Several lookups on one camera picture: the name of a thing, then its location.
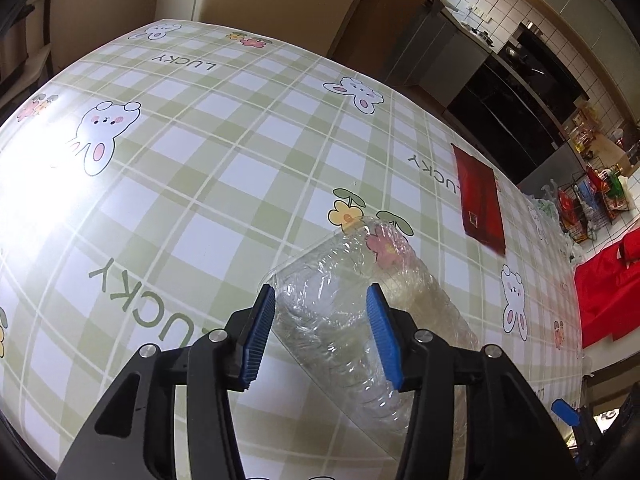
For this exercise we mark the white plastic bags pile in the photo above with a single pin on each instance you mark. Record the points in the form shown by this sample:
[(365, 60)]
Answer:
[(550, 215)]

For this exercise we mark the clear crushed plastic bottle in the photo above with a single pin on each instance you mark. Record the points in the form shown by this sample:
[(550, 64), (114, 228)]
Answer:
[(325, 280)]

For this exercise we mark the grey lower kitchen cabinets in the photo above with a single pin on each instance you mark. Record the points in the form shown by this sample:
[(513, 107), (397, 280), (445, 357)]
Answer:
[(435, 50)]

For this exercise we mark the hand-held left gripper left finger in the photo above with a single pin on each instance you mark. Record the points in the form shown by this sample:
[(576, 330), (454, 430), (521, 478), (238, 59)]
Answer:
[(257, 340)]

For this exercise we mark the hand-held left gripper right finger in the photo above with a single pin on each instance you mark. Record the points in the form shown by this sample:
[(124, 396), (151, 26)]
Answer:
[(385, 340)]

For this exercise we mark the dark red flat packet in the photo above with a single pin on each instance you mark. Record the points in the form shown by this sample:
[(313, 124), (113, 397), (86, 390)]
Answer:
[(480, 200)]

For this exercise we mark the red apron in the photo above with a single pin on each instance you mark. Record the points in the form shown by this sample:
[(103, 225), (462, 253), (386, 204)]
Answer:
[(610, 295)]

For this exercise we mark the black integrated stove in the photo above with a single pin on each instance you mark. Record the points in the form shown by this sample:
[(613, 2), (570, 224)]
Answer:
[(520, 100)]

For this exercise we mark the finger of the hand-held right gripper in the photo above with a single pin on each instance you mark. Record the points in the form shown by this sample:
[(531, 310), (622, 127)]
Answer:
[(566, 410)]

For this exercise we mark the condiment bottles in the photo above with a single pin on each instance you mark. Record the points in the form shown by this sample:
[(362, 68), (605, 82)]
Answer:
[(595, 130)]

